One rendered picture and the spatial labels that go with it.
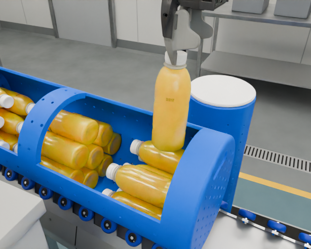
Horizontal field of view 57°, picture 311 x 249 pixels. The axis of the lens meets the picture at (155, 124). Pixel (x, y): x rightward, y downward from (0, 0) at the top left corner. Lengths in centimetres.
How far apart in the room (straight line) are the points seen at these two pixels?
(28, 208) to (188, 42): 42
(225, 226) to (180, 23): 56
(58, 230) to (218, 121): 68
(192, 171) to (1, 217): 36
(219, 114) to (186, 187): 63
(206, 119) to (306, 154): 172
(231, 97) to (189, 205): 71
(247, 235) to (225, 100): 54
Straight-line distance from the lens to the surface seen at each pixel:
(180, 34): 48
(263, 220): 192
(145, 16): 445
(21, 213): 61
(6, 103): 99
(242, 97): 120
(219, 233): 82
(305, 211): 228
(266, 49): 405
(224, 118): 115
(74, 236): 90
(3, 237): 59
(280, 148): 275
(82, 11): 501
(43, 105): 77
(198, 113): 117
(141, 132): 85
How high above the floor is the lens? 159
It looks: 34 degrees down
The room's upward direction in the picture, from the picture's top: straight up
